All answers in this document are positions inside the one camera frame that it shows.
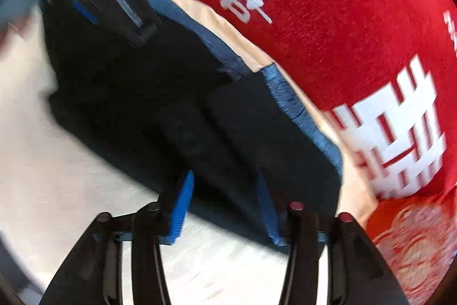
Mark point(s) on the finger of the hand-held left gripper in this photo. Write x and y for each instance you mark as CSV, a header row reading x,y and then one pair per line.
x,y
125,5
84,12

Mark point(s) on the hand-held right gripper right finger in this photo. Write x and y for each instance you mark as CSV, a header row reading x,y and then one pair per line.
x,y
267,217

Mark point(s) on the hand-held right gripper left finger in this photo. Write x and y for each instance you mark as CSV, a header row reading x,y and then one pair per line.
x,y
182,212

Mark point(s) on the black pants with blue trim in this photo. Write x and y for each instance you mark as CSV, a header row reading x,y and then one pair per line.
x,y
142,105

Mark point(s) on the red cushion with white ornament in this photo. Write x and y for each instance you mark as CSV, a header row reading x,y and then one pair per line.
x,y
421,248

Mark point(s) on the red printed blanket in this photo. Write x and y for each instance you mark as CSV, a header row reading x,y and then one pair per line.
x,y
339,22

